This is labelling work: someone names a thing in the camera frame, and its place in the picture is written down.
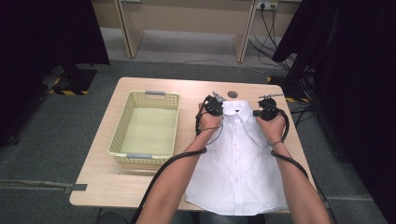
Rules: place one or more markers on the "white wall socket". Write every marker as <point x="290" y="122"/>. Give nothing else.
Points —
<point x="267" y="4"/>

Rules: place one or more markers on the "long beige desk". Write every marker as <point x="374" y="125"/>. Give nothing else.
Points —
<point x="186" y="18"/>

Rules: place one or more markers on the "white shirt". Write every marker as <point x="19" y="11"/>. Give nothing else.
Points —
<point x="236" y="161"/>

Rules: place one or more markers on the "black stand base hazard tape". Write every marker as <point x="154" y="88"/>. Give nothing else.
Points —
<point x="292" y="90"/>
<point x="77" y="81"/>

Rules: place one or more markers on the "black caster wheel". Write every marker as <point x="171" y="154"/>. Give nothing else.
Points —
<point x="14" y="140"/>

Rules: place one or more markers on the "person's right hand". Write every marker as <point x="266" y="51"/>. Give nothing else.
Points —
<point x="274" y="130"/>

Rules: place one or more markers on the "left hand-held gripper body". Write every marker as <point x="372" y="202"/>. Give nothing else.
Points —
<point x="213" y="105"/>

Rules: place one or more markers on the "black curtain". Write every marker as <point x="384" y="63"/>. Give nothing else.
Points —
<point x="46" y="31"/>
<point x="358" y="93"/>

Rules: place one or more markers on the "dark wristband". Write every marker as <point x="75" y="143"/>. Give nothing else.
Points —
<point x="275" y="143"/>

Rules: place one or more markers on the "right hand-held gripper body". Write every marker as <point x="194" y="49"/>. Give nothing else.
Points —
<point x="269" y="110"/>

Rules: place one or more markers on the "person's left hand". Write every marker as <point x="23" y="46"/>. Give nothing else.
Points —
<point x="208" y="123"/>

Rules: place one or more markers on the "pale yellow plastic basket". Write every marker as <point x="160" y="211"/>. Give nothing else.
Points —
<point x="146" y="130"/>

